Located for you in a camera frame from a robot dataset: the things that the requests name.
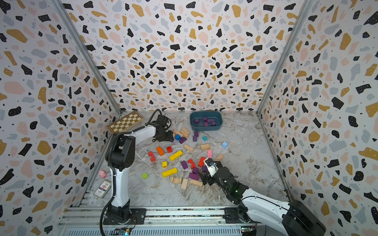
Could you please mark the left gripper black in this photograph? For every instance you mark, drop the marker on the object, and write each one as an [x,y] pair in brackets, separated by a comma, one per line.
[170,137]

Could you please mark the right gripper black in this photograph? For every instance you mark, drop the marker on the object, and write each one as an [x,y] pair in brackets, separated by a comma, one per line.
[208,176]

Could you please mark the teal storage bin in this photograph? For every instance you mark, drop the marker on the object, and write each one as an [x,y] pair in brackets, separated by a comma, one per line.
[208,120]

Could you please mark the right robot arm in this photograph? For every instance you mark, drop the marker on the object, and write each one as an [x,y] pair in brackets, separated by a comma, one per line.
[289,218]

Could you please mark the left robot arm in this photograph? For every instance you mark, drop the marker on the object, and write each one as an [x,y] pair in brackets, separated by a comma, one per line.
[120,157]

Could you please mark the natural wood brick right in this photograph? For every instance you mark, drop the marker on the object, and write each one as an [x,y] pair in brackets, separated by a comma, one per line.
[219,157]

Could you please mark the natural wood flat brick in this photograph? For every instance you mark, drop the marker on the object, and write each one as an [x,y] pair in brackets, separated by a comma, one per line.
[196,183]

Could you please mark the purple brick front left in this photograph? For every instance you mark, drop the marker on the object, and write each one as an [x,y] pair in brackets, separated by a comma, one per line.
[194,176]

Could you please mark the purple brick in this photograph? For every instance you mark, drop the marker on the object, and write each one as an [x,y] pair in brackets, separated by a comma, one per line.
[184,165]
[194,176]

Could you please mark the natural wood brick centre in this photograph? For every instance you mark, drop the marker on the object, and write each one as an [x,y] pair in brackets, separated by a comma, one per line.
[205,147]

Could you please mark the red arch brick centre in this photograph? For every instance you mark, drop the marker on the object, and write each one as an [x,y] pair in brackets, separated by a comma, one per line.
[191,162]

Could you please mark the red arch brick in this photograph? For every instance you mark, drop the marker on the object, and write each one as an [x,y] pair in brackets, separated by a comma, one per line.
[191,162]
[152,156]

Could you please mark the orange brick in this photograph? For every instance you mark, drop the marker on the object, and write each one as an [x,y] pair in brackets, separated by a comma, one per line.
[160,151]

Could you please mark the wooden chessboard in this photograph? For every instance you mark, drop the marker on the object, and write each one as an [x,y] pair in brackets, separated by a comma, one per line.
[126,123]

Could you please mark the purple brick middle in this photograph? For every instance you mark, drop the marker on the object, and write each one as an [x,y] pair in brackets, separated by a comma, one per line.
[184,165]

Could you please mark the long yellow brick upper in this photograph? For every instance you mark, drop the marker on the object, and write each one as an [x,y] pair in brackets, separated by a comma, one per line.
[176,155]

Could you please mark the long yellow brick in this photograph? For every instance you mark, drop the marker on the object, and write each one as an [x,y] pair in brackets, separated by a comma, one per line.
[169,172]
[176,155]

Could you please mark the red arch brick left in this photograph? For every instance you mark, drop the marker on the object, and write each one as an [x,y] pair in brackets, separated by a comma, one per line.
[152,156]

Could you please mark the natural wood arch brick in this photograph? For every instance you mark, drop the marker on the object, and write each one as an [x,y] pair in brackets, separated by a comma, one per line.
[176,180]

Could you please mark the small yellow cube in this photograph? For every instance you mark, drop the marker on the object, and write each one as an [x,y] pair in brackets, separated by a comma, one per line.
[164,164]

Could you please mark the long yellow brick lower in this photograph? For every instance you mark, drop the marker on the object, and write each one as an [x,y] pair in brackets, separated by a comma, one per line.
[169,172]

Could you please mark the green cube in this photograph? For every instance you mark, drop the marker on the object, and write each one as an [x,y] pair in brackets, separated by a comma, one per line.
[145,176]

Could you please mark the pink toy pig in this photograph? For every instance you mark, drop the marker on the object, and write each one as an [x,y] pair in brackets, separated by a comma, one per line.
[102,174]

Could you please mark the playing card box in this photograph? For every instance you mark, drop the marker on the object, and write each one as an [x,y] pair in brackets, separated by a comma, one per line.
[102,189]

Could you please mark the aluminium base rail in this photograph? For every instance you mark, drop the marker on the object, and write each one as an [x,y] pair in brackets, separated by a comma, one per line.
[162,221]

